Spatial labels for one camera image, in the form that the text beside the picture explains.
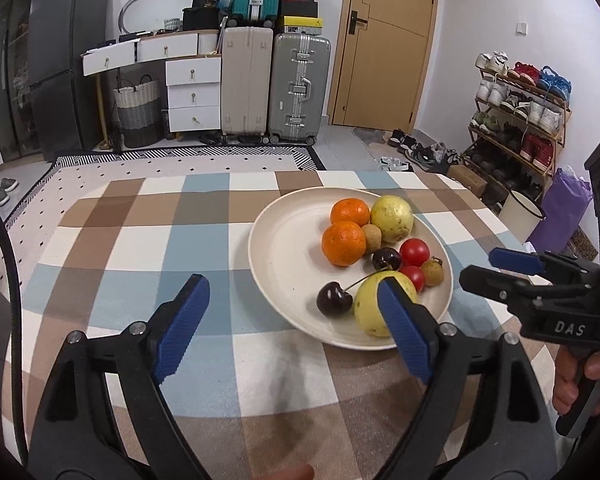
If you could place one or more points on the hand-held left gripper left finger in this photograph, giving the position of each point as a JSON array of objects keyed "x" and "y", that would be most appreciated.
[{"x": 182, "y": 330}]

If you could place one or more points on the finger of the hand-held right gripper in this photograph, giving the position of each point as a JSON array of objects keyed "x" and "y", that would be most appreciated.
[
  {"x": 485, "y": 280},
  {"x": 515, "y": 260}
]

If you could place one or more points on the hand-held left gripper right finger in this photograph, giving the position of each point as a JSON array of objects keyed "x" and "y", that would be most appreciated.
[{"x": 405, "y": 330}]

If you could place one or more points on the large pale yellow guava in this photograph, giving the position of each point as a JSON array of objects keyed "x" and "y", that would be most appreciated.
[{"x": 372, "y": 310}]

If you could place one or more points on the small brown longan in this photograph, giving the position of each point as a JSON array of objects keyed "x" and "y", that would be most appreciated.
[{"x": 433, "y": 271}]

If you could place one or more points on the large red tomato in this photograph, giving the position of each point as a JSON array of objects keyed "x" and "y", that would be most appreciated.
[{"x": 414, "y": 252}]

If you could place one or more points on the dark cherry with stem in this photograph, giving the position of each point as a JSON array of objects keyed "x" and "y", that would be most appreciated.
[{"x": 334, "y": 300}]

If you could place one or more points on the brown kiwi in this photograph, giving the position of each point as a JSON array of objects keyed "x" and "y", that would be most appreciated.
[{"x": 372, "y": 236}]

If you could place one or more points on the orange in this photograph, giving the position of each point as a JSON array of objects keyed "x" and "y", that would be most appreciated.
[
  {"x": 343, "y": 242},
  {"x": 350, "y": 211}
]

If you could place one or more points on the cream oval plate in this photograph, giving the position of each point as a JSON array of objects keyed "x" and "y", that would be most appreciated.
[{"x": 290, "y": 260}]

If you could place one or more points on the person's left hand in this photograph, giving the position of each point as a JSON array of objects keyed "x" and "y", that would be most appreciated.
[{"x": 292, "y": 474}]

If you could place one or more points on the cream bucket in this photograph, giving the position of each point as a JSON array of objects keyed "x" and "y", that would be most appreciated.
[{"x": 522, "y": 215}]

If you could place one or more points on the small red tomato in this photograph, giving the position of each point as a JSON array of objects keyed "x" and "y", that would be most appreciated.
[{"x": 414, "y": 276}]

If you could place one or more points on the purple bag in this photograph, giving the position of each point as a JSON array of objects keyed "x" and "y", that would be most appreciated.
[{"x": 562, "y": 210}]

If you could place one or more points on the checked tablecloth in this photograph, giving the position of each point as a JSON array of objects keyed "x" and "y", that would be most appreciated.
[{"x": 205, "y": 260}]

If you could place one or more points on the cardboard box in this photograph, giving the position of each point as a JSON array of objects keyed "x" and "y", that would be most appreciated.
[{"x": 472, "y": 177}]

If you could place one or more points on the greenish yellow guava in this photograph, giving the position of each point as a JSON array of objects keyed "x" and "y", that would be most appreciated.
[{"x": 391, "y": 217}]

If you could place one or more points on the wooden shoe rack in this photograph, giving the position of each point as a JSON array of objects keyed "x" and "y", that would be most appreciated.
[{"x": 564, "y": 125}]

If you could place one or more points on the pile of sneakers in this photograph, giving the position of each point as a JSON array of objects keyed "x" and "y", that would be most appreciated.
[{"x": 415, "y": 152}]

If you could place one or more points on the rows of assorted shoes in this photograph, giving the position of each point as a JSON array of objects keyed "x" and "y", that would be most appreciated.
[{"x": 520, "y": 105}]

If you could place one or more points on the grey doormat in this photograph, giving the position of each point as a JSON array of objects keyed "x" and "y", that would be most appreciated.
[{"x": 372, "y": 137}]

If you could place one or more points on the grey slip-on shoe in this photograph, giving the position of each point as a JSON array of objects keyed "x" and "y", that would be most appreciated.
[
  {"x": 1, "y": 196},
  {"x": 10, "y": 184}
]

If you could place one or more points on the woven laundry basket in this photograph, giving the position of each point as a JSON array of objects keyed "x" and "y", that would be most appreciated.
[{"x": 137, "y": 105}]

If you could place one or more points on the white drawer cabinet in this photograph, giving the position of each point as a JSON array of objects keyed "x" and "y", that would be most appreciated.
[{"x": 192, "y": 95}]

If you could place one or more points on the wooden door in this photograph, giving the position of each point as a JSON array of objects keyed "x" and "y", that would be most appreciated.
[{"x": 385, "y": 60}]

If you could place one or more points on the beige suitcase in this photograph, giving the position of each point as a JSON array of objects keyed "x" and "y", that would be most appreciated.
[{"x": 247, "y": 80}]

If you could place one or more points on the silver suitcase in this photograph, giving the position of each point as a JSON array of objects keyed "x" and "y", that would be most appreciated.
[{"x": 300, "y": 85}]

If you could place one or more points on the white ribbed canister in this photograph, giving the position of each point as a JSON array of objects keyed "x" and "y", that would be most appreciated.
[{"x": 207, "y": 42}]

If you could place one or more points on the dark grey refrigerator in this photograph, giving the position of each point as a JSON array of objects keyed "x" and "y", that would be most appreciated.
[{"x": 62, "y": 55}]

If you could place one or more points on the small white mesh basket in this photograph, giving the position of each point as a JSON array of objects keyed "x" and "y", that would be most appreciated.
[{"x": 172, "y": 24}]

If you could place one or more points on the yellow black shoe box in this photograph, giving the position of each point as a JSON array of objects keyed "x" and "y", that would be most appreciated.
[{"x": 300, "y": 24}]

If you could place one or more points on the dark glass cabinet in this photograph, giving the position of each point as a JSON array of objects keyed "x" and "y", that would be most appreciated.
[{"x": 10, "y": 60}]

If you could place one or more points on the white oval hoop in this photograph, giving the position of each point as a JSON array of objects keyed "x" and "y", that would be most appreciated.
[{"x": 125, "y": 7}]

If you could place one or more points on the red logo shoe box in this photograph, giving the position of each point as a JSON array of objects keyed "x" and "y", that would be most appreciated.
[{"x": 300, "y": 0}]

